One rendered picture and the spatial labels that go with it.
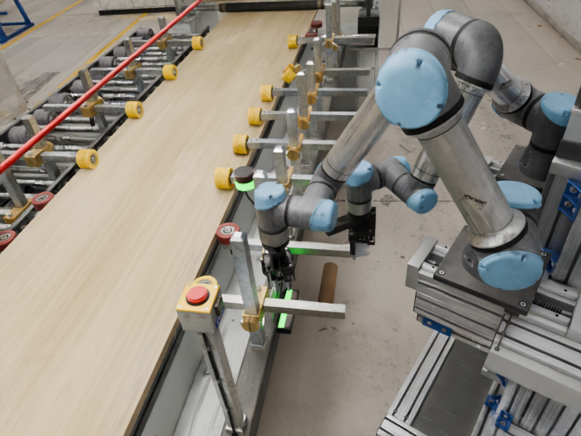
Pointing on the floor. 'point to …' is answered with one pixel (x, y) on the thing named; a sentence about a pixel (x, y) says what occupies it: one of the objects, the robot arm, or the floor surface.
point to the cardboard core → (328, 283)
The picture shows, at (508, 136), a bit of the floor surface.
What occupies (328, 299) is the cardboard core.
